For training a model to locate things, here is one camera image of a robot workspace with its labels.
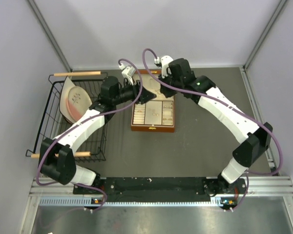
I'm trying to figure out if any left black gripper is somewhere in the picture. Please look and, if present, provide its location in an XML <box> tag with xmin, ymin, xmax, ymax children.
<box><xmin>112</xmin><ymin>78</ymin><xmax>156</xmax><ymax>105</ymax></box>

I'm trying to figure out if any brown jewelry box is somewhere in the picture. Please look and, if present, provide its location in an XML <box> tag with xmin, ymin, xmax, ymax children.
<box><xmin>131</xmin><ymin>70</ymin><xmax>175</xmax><ymax>133</ymax></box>

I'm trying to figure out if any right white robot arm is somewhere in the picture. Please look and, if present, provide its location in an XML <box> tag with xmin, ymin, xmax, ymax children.
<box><xmin>154</xmin><ymin>56</ymin><xmax>272</xmax><ymax>193</ymax></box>

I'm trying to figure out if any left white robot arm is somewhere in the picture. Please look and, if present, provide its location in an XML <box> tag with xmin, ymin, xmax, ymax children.
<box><xmin>37</xmin><ymin>76</ymin><xmax>156</xmax><ymax>193</ymax></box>

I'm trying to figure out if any pink floral round plate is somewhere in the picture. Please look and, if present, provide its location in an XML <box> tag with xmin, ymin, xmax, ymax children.
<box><xmin>66</xmin><ymin>86</ymin><xmax>92</xmax><ymax>122</ymax></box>

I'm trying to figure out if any cream square plate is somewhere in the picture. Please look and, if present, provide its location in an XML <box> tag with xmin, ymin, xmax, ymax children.
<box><xmin>59</xmin><ymin>77</ymin><xmax>75</xmax><ymax>123</ymax></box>

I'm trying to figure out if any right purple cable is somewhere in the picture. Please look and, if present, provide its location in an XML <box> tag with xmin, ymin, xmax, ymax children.
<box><xmin>142</xmin><ymin>48</ymin><xmax>284</xmax><ymax>212</ymax></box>

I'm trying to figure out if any purple cable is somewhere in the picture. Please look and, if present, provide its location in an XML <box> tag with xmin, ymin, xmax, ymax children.
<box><xmin>142</xmin><ymin>48</ymin><xmax>284</xmax><ymax>212</ymax></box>
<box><xmin>36</xmin><ymin>58</ymin><xmax>144</xmax><ymax>212</ymax></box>

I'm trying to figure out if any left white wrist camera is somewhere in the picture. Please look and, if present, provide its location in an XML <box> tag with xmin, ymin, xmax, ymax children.
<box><xmin>119</xmin><ymin>63</ymin><xmax>136</xmax><ymax>85</ymax></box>

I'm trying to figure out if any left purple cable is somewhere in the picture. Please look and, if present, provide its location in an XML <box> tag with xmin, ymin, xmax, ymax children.
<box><xmin>36</xmin><ymin>58</ymin><xmax>144</xmax><ymax>212</ymax></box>

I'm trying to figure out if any black wire basket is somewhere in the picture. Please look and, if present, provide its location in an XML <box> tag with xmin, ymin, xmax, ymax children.
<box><xmin>26</xmin><ymin>72</ymin><xmax>107</xmax><ymax>162</ymax></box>

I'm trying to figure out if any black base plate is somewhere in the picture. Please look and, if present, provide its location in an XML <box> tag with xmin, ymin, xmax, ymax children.
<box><xmin>73</xmin><ymin>176</ymin><xmax>249</xmax><ymax>203</ymax></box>

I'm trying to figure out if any aluminium frame rail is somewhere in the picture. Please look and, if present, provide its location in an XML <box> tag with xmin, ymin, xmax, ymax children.
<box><xmin>29</xmin><ymin>176</ymin><xmax>293</xmax><ymax>196</ymax></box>

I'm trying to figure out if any grey cable duct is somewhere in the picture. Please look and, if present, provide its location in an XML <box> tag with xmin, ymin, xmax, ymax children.
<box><xmin>40</xmin><ymin>196</ymin><xmax>235</xmax><ymax>207</ymax></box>

